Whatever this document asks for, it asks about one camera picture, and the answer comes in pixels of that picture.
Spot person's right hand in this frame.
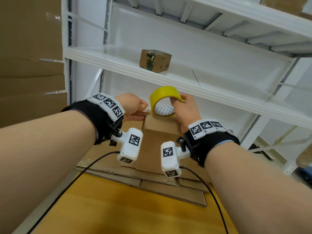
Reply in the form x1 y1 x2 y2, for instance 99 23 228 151
170 94 202 133

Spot person's left hand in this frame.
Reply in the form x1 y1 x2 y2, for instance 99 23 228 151
115 93 149 123

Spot yellow tape roll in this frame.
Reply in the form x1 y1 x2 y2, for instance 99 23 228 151
149 86 184 117

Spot plain brown cardboard box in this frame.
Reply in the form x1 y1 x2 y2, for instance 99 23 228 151
120 112 193 175

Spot person's left forearm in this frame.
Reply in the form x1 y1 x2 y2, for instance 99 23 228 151
0 110 98 234

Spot person's right forearm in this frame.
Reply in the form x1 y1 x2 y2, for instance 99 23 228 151
204 141 312 234

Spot white left marker band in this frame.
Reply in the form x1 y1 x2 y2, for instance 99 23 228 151
87 93 126 123

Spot white marker band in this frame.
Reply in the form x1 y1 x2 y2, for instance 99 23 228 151
87 93 126 123
188 118 231 140

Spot white right marker band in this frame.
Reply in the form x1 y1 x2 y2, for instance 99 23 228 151
188 118 231 140

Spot small green-printed cardboard box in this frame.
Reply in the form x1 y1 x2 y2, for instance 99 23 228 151
139 49 172 73

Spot white metal shelf unit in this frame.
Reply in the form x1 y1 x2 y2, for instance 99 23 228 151
61 0 312 176

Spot flat cardboard sheets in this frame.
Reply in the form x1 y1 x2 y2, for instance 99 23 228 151
74 120 213 208

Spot large stacked cardboard boxes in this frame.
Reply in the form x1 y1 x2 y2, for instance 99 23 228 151
0 0 69 129

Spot cardboard box on shelf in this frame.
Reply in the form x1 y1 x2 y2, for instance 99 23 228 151
259 0 312 20

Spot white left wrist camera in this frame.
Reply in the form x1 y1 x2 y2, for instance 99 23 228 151
109 128 144 164

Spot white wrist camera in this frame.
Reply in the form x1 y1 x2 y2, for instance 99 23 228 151
160 137 191 178
109 128 144 164

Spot black left wrist strap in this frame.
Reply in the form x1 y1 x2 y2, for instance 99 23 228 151
61 100 124 145

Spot black wrist strap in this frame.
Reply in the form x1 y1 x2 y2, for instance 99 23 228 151
183 130 241 168
61 100 124 145

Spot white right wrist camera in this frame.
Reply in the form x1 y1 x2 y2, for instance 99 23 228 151
160 137 191 178

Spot black right wrist strap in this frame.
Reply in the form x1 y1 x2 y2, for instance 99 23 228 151
183 130 241 168

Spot black left camera cable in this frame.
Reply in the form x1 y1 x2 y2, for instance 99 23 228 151
26 151 120 234

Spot black camera cable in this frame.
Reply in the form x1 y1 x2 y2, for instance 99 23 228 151
179 166 229 234
26 151 120 234

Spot black right camera cable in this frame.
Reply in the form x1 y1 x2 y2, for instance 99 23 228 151
179 166 229 234

